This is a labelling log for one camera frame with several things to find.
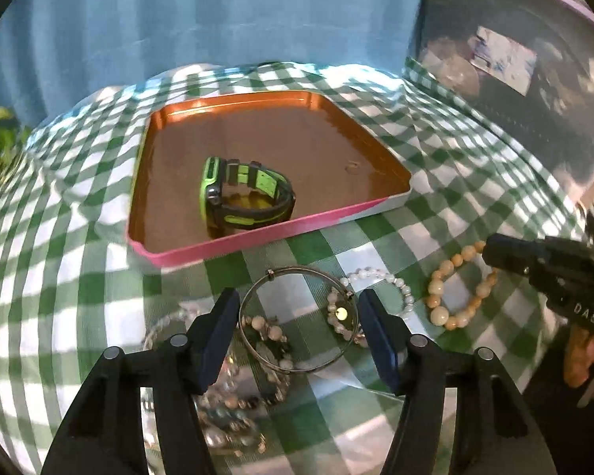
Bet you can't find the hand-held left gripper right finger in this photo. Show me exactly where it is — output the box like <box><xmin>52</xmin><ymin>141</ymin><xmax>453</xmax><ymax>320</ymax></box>
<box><xmin>358</xmin><ymin>288</ymin><xmax>558</xmax><ymax>475</ymax></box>

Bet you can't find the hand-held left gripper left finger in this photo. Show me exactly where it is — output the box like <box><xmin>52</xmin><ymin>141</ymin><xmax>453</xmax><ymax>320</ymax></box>
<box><xmin>40</xmin><ymin>287</ymin><xmax>241</xmax><ymax>475</ymax></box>

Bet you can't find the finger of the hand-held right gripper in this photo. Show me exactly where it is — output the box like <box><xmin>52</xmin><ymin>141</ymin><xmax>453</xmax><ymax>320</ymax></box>
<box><xmin>482</xmin><ymin>234</ymin><xmax>594</xmax><ymax>291</ymax></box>

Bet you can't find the pale bracelet with gold charm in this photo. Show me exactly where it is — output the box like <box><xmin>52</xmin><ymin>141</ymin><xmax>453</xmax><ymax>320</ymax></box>
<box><xmin>326</xmin><ymin>284</ymin><xmax>369</xmax><ymax>350</ymax></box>

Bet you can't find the pink dark bead bracelet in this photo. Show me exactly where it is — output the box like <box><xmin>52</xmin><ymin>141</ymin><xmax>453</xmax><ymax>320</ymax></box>
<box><xmin>242</xmin><ymin>313</ymin><xmax>299</xmax><ymax>407</ymax></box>

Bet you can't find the white bead bracelet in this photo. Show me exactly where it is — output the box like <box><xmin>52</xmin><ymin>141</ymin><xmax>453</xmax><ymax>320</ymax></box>
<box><xmin>344</xmin><ymin>268</ymin><xmax>417</xmax><ymax>321</ymax></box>

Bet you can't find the clear bead bracelet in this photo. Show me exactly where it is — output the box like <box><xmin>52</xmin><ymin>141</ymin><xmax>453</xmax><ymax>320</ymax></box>
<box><xmin>141</xmin><ymin>306</ymin><xmax>205</xmax><ymax>358</ymax></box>

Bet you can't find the peach bead bracelet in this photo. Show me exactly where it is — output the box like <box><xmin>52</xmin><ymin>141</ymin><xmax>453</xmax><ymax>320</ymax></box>
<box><xmin>425</xmin><ymin>242</ymin><xmax>501</xmax><ymax>331</ymax></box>

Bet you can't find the pearl bead bracelet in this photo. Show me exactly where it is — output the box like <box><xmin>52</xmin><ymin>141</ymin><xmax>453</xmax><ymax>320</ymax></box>
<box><xmin>197</xmin><ymin>395</ymin><xmax>274</xmax><ymax>457</ymax></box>

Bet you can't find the thin silver bangle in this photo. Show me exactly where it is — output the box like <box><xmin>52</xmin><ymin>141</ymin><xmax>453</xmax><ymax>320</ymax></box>
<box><xmin>238</xmin><ymin>268</ymin><xmax>362</xmax><ymax>373</ymax></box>

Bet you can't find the pink metal tray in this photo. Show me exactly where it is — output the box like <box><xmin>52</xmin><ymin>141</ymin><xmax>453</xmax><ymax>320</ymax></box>
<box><xmin>127</xmin><ymin>90</ymin><xmax>413</xmax><ymax>269</ymax></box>

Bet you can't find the person's right hand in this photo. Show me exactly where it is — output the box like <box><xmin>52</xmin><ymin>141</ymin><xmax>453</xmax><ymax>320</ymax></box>
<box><xmin>563</xmin><ymin>325</ymin><xmax>594</xmax><ymax>390</ymax></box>

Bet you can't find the green black wristwatch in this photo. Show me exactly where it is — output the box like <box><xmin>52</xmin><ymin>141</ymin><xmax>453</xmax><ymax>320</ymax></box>
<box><xmin>199</xmin><ymin>156</ymin><xmax>297</xmax><ymax>233</ymax></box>

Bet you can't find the green white checked tablecloth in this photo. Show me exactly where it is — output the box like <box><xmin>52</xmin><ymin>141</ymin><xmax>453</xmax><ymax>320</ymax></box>
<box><xmin>0</xmin><ymin>61</ymin><xmax>594</xmax><ymax>475</ymax></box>

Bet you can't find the pale rectangular card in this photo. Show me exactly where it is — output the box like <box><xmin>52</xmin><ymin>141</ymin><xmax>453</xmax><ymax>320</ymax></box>
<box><xmin>469</xmin><ymin>25</ymin><xmax>536</xmax><ymax>98</ymax></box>

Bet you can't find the blue curtain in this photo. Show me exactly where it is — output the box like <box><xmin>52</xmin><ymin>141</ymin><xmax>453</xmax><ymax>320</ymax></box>
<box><xmin>0</xmin><ymin>0</ymin><xmax>429</xmax><ymax>127</ymax></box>

